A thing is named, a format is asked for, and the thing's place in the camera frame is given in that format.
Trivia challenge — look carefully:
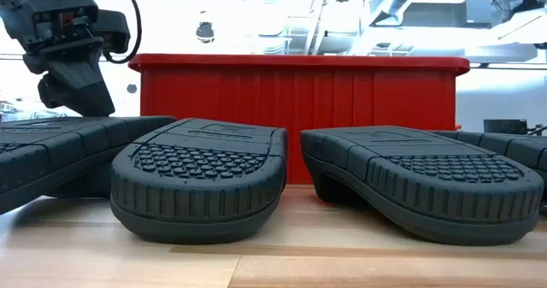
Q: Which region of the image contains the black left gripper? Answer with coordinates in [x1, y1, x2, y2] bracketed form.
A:
[20, 0, 117, 118]

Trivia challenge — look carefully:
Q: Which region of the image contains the black rubber slide sandal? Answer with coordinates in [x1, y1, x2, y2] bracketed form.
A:
[109, 117, 289, 245]
[299, 125, 545, 247]
[0, 115, 177, 215]
[429, 129, 547, 203]

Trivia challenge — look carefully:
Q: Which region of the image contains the red plastic bin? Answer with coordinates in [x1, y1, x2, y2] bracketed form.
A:
[128, 53, 471, 185]

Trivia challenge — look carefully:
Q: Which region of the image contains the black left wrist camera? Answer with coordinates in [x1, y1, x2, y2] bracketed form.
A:
[91, 9, 132, 55]

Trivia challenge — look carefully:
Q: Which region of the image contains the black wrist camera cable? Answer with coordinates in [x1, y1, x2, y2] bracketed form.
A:
[80, 0, 144, 65]

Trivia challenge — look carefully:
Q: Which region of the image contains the black ceiling dome camera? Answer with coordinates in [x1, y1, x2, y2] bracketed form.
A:
[195, 21, 215, 44]

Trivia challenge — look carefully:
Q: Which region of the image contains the black wall monitor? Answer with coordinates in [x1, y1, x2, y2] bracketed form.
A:
[483, 119, 529, 136]

